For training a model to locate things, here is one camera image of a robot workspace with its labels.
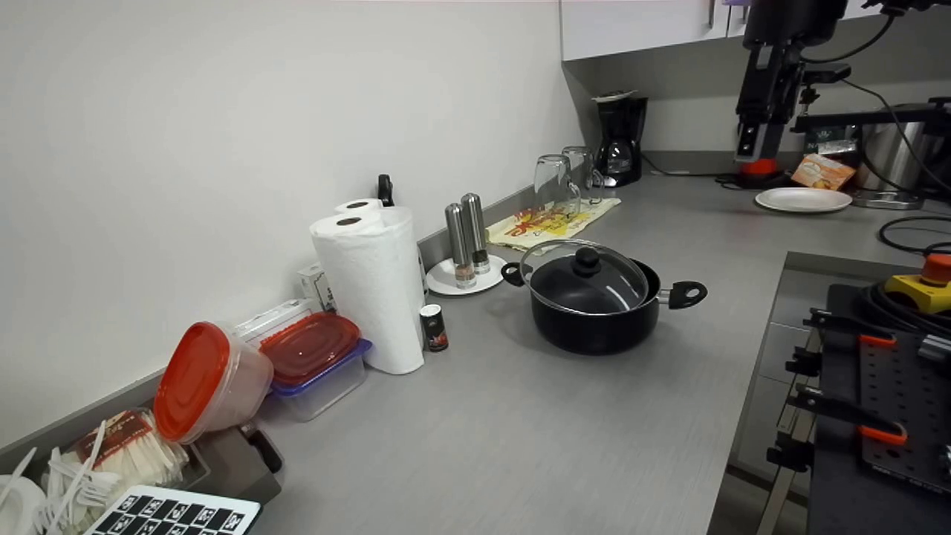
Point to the glass lid with black knob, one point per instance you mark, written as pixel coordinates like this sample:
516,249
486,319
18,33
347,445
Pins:
583,277

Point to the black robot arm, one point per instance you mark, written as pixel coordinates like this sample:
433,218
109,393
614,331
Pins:
776,38

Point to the black cooking pot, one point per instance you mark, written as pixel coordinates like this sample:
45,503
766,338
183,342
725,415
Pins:
611,335

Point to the red lid flat container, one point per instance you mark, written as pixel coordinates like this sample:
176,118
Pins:
317,365

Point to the red lid tilted container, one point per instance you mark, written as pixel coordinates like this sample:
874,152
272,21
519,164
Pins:
208,384

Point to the white round grinder tray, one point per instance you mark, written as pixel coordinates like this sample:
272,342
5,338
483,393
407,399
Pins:
440,277

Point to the steel salt grinder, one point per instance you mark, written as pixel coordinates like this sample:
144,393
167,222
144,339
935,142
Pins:
460,243

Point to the steel pepper grinder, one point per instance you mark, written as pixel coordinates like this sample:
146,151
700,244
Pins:
476,227

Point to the small dark spice jar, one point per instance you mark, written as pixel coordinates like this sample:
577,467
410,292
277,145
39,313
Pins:
433,328

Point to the patterned kitchen towel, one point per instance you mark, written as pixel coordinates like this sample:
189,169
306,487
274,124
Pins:
547,225

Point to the white paper towel roll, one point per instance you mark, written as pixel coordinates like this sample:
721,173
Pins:
361,207
376,277

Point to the dark bottle behind towels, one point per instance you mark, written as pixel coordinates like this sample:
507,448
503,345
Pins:
385,191

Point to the black coffee maker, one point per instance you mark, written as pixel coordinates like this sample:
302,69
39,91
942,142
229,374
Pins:
620,151

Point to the red round object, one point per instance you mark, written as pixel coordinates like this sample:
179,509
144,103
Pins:
761,172

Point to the white plate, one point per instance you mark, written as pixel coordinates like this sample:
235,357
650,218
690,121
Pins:
803,200

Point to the orange snack packet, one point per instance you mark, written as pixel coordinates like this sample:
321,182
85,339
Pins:
822,173

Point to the black orange bar clamp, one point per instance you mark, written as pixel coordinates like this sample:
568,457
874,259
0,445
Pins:
850,421

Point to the black perforated mounting board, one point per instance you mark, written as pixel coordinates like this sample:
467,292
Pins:
899,384

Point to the steel canister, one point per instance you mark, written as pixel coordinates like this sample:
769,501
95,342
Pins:
893,160

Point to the bag of white utensils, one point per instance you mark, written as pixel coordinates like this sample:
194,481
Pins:
103,464

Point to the yellow emergency stop box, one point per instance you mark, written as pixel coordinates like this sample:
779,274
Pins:
929,289

